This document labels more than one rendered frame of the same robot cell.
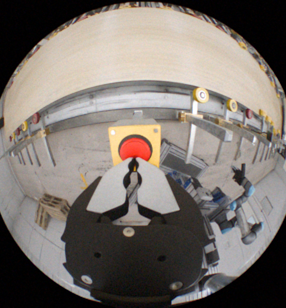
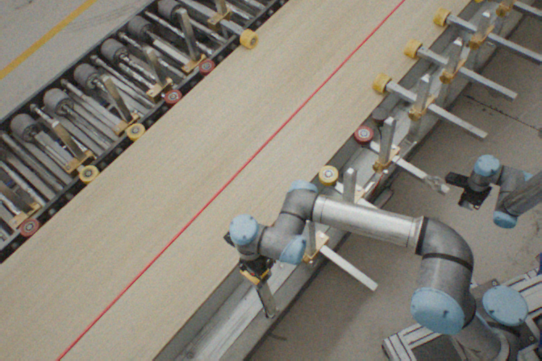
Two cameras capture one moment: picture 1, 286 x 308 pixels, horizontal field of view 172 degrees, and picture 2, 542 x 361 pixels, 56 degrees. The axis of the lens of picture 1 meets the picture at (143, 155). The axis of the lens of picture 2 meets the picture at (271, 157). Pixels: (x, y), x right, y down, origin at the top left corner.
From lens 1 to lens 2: 1.54 m
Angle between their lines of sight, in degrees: 55
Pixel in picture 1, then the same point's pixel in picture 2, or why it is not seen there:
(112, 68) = (199, 277)
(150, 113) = (282, 296)
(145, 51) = (210, 237)
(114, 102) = (231, 332)
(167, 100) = (287, 266)
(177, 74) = not seen: hidden behind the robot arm
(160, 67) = not seen: hidden behind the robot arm
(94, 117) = not seen: outside the picture
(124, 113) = (256, 326)
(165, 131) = (372, 332)
